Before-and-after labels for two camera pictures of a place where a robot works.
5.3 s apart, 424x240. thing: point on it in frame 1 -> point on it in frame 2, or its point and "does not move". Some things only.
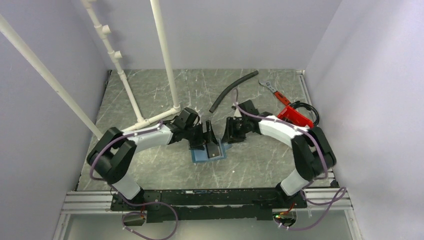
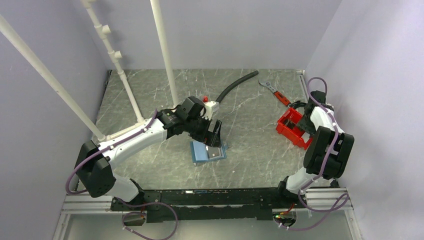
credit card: (212, 150) does not move
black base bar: (209, 205) does not move
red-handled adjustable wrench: (278, 94) does not move
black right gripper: (231, 136) -> (303, 126)
